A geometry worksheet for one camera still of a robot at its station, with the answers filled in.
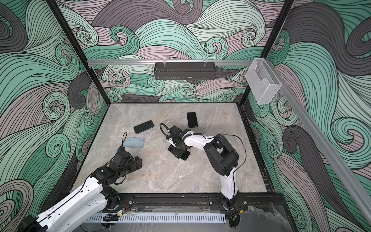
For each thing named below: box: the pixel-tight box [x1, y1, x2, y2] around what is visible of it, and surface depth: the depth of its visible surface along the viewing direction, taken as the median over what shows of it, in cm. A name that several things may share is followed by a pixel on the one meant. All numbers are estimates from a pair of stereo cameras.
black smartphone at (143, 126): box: [133, 120, 155, 134], surface depth 109 cm
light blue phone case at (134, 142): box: [122, 136, 146, 149], surface depth 100 cm
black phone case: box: [186, 111, 199, 129], surface depth 112 cm
